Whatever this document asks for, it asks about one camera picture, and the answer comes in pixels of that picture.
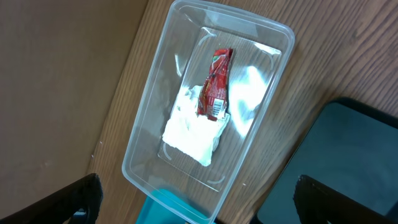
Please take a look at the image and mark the teal plastic serving tray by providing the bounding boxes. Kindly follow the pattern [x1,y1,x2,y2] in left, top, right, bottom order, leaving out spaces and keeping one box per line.
[136,189,211,224]

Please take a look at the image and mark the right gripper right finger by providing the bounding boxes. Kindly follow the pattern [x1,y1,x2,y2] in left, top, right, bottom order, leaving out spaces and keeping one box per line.
[293,175,397,224]

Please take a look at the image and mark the white paper napkin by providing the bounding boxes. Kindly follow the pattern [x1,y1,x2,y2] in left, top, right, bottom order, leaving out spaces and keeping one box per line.
[162,85,230,167]

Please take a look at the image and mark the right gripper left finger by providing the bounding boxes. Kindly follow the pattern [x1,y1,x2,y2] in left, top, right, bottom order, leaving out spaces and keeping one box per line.
[1,173,103,224]

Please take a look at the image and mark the black rectangular tray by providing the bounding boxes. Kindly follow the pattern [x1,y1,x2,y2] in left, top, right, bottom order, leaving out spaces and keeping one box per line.
[251,98,397,223]

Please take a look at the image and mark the red snack wrapper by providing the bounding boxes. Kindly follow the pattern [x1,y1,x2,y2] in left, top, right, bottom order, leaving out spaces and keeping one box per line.
[197,48,233,121]

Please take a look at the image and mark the clear plastic waste bin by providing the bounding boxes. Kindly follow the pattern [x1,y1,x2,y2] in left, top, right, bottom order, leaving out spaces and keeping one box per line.
[122,1,295,223]

